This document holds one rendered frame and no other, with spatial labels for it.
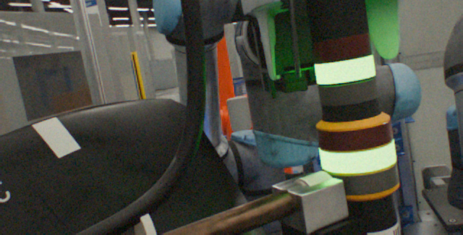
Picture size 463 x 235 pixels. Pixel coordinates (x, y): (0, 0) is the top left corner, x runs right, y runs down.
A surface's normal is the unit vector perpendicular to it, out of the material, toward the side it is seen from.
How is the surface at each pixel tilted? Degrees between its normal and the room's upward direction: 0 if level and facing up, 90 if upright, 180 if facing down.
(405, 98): 96
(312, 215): 90
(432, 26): 90
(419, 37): 90
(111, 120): 43
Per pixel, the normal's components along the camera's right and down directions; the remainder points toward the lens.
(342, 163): -0.57, 0.19
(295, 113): 0.34, 0.01
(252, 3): -0.97, 0.19
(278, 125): -0.22, 0.14
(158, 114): 0.36, -0.77
